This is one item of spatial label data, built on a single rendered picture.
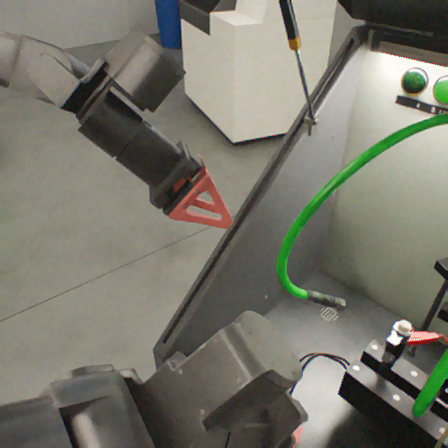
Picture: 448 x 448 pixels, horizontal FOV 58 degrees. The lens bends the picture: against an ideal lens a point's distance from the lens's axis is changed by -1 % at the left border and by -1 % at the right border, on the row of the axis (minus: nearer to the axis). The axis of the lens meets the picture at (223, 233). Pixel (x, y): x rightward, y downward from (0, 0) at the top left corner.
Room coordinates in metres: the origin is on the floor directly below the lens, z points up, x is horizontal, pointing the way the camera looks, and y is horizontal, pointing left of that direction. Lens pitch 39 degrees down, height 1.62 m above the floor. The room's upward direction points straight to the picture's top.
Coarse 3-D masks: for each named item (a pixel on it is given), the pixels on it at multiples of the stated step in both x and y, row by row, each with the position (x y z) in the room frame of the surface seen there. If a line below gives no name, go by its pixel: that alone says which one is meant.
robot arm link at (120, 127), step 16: (112, 80) 0.42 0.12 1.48; (96, 96) 0.43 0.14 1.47; (112, 96) 0.42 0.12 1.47; (128, 96) 0.42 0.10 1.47; (80, 112) 0.42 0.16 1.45; (96, 112) 0.40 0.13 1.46; (112, 112) 0.41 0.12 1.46; (128, 112) 0.42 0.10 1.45; (80, 128) 0.40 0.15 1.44; (96, 128) 0.40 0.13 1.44; (112, 128) 0.40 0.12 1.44; (128, 128) 0.41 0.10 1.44; (96, 144) 0.41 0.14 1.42; (112, 144) 0.40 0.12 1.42
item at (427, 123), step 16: (416, 128) 0.46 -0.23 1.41; (384, 144) 0.45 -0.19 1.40; (352, 160) 0.44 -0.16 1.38; (368, 160) 0.44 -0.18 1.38; (336, 176) 0.43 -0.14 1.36; (320, 192) 0.42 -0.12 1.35; (304, 208) 0.42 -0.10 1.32; (304, 224) 0.41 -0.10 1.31; (288, 240) 0.41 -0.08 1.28; (288, 288) 0.41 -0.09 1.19
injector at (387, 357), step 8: (400, 336) 0.39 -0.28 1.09; (408, 336) 0.39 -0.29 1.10; (400, 344) 0.39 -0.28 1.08; (384, 352) 0.40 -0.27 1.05; (392, 352) 0.39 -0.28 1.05; (400, 352) 0.39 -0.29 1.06; (384, 360) 0.38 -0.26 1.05; (392, 360) 0.39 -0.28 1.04; (384, 368) 0.40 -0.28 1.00; (384, 376) 0.40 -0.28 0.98
